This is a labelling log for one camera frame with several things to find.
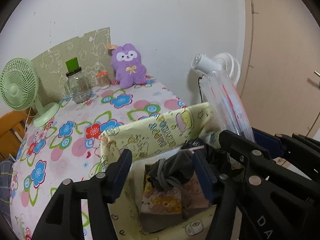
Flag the wooden bed headboard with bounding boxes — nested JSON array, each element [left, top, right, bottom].
[[0, 111, 33, 161]]

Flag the grey drawstring pouch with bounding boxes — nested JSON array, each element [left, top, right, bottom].
[[146, 149, 194, 192]]

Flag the white standing fan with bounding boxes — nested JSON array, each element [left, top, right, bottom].
[[191, 53, 241, 87]]

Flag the green desk fan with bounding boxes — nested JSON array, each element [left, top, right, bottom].
[[1, 57, 60, 127]]

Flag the floral tablecloth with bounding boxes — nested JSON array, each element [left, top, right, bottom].
[[10, 77, 185, 239]]

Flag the blue plaid bedding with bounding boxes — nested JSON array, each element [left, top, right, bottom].
[[0, 159, 14, 226]]

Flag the purple plush bunny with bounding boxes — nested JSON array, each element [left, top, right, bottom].
[[111, 43, 146, 89]]

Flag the beige door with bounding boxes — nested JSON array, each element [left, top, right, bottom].
[[238, 0, 319, 138]]

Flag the yellow patterned storage box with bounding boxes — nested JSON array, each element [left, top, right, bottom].
[[100, 102, 224, 239]]

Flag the green patterned wall board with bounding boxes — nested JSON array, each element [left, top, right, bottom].
[[31, 27, 115, 105]]

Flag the black plastic bag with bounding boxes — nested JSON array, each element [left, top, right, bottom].
[[180, 138, 206, 153]]

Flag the green cup on jar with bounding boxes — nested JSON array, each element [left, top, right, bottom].
[[66, 57, 80, 73]]

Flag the glass jar black lid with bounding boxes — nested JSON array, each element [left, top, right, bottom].
[[66, 67, 91, 104]]

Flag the clear plastic bag red print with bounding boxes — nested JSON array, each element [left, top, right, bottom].
[[200, 71, 255, 142]]

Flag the cotton swab container orange lid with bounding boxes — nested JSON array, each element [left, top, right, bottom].
[[95, 71, 111, 88]]

